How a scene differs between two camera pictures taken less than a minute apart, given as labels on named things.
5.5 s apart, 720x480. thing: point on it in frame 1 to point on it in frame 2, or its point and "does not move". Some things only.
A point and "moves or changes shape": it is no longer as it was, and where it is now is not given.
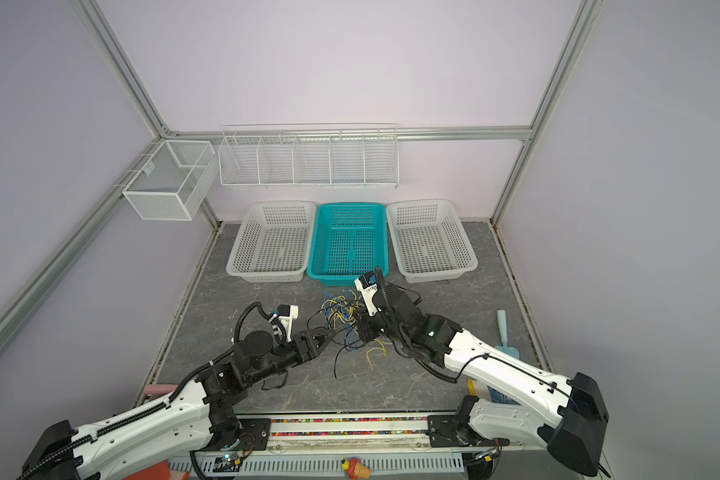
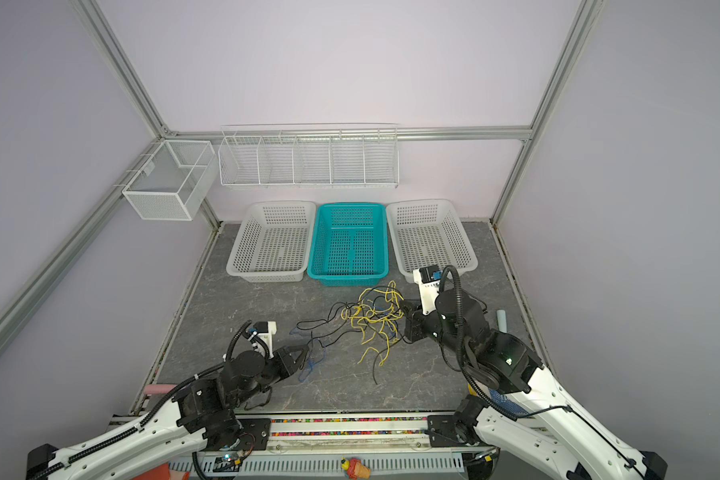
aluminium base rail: x=397 y=446 does not move
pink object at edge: x=159 y=389 does not move
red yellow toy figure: x=354 y=469 does not move
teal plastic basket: x=349 y=239 does not move
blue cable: x=351 y=335 to x=325 y=354
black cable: x=338 y=343 moves or changes shape
